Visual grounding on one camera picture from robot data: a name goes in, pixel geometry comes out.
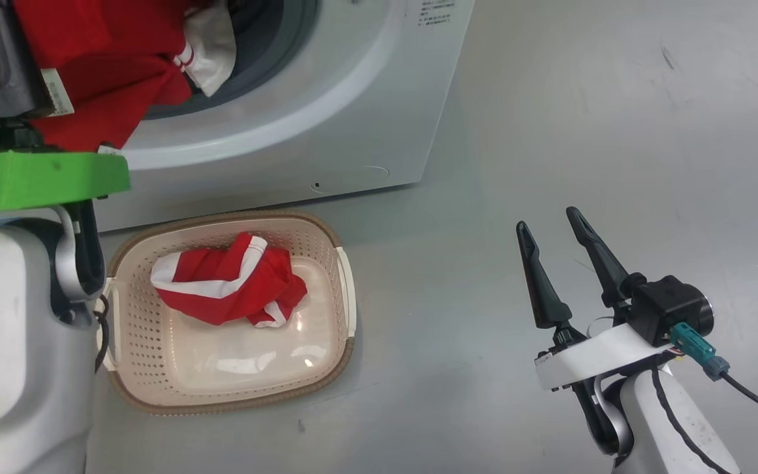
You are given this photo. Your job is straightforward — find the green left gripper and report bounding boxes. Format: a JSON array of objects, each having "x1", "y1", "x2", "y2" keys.
[{"x1": 0, "y1": 0, "x2": 132, "y2": 216}]

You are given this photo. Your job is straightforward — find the cream perforated laundry basket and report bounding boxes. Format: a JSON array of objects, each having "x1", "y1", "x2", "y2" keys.
[{"x1": 95, "y1": 211, "x2": 358, "y2": 415}]

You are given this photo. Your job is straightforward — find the red white-trimmed shorts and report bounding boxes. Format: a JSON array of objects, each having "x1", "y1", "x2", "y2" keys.
[{"x1": 151, "y1": 232, "x2": 308, "y2": 329}]

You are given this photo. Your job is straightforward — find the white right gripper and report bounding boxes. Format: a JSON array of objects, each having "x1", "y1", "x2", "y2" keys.
[{"x1": 516, "y1": 207, "x2": 676, "y2": 392}]

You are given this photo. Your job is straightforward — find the white front-load washing machine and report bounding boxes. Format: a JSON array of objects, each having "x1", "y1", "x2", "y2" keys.
[{"x1": 93, "y1": 0, "x2": 475, "y2": 232}]

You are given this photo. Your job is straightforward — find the teal right camera connector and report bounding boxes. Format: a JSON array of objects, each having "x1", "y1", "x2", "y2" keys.
[{"x1": 670, "y1": 323, "x2": 732, "y2": 381}]

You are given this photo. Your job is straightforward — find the red basketball jersey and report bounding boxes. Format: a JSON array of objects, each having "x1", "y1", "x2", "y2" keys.
[{"x1": 14, "y1": 0, "x2": 238, "y2": 152}]

